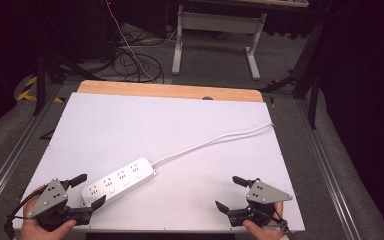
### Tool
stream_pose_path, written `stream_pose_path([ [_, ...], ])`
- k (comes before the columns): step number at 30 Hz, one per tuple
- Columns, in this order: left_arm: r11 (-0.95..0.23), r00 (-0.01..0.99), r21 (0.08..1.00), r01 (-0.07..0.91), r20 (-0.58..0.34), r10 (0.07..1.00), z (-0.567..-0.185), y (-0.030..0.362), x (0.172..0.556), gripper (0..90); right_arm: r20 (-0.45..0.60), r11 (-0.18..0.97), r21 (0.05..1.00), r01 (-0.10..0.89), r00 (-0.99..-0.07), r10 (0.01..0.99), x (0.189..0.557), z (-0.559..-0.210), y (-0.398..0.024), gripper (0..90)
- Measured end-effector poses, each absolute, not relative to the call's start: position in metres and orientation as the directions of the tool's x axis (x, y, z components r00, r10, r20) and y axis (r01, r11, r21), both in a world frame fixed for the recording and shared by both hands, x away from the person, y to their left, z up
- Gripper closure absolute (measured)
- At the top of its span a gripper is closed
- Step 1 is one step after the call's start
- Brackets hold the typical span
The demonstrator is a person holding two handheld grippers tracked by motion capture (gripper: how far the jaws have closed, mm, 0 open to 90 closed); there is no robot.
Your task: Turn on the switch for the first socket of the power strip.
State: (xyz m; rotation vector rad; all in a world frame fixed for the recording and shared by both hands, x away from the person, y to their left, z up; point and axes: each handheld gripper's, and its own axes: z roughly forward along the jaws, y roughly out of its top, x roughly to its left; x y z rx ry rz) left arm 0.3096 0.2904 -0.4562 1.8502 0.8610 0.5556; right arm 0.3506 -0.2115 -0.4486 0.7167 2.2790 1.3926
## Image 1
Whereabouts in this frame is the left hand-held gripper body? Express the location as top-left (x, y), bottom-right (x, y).
top-left (28, 177), bottom-right (94, 232)

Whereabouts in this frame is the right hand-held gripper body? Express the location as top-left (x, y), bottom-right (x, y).
top-left (227, 179), bottom-right (294, 228)

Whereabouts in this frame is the white power strip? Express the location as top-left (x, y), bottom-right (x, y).
top-left (80, 157), bottom-right (159, 208)

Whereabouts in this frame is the person's left hand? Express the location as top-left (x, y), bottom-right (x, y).
top-left (21, 186), bottom-right (78, 240)

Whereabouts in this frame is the person's right hand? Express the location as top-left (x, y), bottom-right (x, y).
top-left (243, 201), bottom-right (286, 240)

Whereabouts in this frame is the white board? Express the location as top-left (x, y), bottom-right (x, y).
top-left (13, 92), bottom-right (306, 233)

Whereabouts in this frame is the black metal stand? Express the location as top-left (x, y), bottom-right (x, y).
top-left (259, 19), bottom-right (328, 129)
top-left (34, 0), bottom-right (106, 116)

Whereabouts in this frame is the yellow black floor tape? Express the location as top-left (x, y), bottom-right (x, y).
top-left (15, 75), bottom-right (66, 104)

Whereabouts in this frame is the wooden table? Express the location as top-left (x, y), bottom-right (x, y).
top-left (76, 79), bottom-right (264, 103)

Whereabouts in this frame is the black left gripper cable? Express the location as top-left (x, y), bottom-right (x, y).
top-left (3, 192), bottom-right (48, 240)

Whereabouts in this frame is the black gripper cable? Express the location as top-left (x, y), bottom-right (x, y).
top-left (269, 209), bottom-right (293, 234)
top-left (3, 192), bottom-right (48, 240)

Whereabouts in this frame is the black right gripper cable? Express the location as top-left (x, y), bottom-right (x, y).
top-left (269, 209), bottom-right (293, 234)

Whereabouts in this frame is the white power strip cable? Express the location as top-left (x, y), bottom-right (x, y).
top-left (151, 122), bottom-right (276, 168)

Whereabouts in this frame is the aluminium floor rail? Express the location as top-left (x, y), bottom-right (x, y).
top-left (294, 99), bottom-right (358, 240)
top-left (0, 83), bottom-right (64, 214)

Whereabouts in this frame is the black floor cable bundle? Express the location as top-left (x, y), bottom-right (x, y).
top-left (112, 46), bottom-right (165, 84)

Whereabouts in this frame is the thin white floor cable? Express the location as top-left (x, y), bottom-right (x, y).
top-left (107, 0), bottom-right (155, 82)

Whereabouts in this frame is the white metal desk frame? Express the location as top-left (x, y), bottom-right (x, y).
top-left (171, 4), bottom-right (268, 81)

